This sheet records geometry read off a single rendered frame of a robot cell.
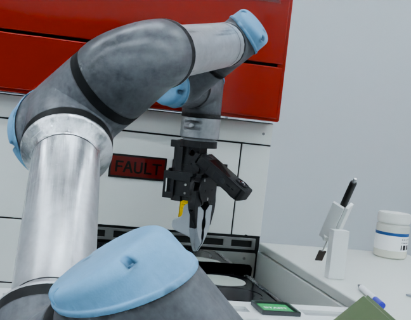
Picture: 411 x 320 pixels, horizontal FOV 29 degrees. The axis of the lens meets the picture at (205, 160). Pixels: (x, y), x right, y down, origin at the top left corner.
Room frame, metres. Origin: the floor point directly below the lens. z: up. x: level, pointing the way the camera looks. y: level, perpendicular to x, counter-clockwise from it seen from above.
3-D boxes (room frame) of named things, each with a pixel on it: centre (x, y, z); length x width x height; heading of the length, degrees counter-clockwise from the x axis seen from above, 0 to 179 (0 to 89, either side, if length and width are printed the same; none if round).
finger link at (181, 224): (1.51, 0.02, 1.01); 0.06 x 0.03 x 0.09; 64
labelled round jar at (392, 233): (1.69, -0.41, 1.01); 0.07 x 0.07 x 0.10
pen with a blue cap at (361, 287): (1.23, -0.28, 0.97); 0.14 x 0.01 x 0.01; 4
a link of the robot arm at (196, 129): (1.52, 0.02, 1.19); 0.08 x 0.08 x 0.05
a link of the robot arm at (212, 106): (1.52, 0.02, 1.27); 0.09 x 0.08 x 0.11; 154
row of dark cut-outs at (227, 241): (1.64, 0.09, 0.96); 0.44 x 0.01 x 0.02; 104
